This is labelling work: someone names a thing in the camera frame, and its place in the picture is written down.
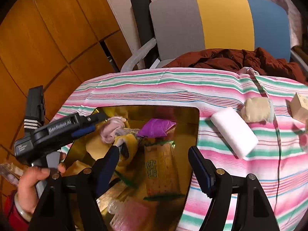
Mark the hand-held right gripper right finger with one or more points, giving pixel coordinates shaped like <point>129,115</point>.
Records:
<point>201,170</point>

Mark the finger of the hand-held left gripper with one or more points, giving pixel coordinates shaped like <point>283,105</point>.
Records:
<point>96,118</point>
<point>83,131</point>

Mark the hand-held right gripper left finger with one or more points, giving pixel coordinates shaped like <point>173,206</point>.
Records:
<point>108,170</point>

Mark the pink sock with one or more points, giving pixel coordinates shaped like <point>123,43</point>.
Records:
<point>110,130</point>

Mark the gold metal tin box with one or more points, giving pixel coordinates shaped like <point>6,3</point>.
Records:
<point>186,130</point>

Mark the white foam block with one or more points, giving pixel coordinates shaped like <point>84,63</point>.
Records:
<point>233,132</point>

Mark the pink plastic case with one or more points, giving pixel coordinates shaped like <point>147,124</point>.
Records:
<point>134,214</point>

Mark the purple packet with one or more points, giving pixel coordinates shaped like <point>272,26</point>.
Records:
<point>156,128</point>

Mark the cream cloth bundle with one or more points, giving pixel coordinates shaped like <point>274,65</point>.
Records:
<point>255,109</point>

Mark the beige carton box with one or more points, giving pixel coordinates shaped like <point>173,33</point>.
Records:
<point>299,108</point>

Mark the person's left forearm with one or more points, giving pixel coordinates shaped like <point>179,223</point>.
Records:
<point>14,216</point>

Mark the person's left hand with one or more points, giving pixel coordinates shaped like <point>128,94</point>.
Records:
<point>28,192</point>

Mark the pale bangle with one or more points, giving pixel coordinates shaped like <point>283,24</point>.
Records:
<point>20,209</point>

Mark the pink green striped tablecloth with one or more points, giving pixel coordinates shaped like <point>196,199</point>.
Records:
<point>168,84</point>

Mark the orange wooden wardrobe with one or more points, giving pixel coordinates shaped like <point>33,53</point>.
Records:
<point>48,41</point>

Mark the black rolled mat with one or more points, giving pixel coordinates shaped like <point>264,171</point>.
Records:
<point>142,28</point>

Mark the pink white cloth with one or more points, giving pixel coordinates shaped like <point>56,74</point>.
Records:
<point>247,71</point>

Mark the brown padded jacket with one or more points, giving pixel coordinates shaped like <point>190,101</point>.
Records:
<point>216,60</point>

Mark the grey yellow blue chair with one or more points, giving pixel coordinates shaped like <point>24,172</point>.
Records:
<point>178,28</point>

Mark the grey chair frame tube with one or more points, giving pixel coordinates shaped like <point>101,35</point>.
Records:
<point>298,57</point>

